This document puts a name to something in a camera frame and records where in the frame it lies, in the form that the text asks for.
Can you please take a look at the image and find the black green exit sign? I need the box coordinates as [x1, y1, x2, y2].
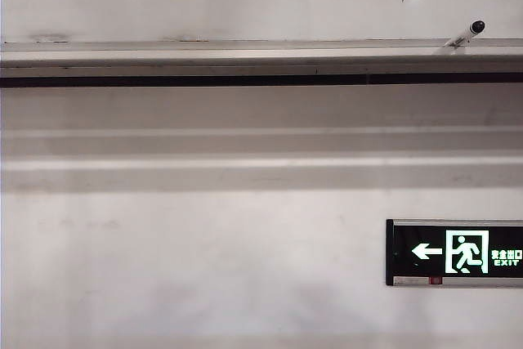
[385, 218, 523, 288]

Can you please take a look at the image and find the grey aluminium whiteboard tray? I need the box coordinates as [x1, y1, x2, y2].
[0, 38, 523, 89]

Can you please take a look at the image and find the white whiteboard with aluminium frame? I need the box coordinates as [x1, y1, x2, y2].
[0, 0, 523, 45]

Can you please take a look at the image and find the white whiteboard marker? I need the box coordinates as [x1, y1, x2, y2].
[433, 19, 487, 56]

